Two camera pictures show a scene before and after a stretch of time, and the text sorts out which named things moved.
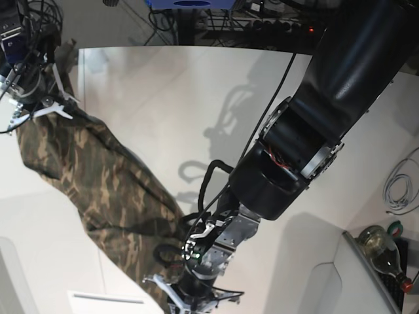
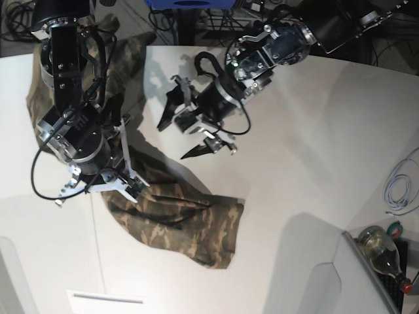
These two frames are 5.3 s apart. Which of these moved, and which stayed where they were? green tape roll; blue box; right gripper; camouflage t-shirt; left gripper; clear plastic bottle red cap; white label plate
Moved: right gripper; camouflage t-shirt; left gripper
Stayed: green tape roll; white label plate; clear plastic bottle red cap; blue box
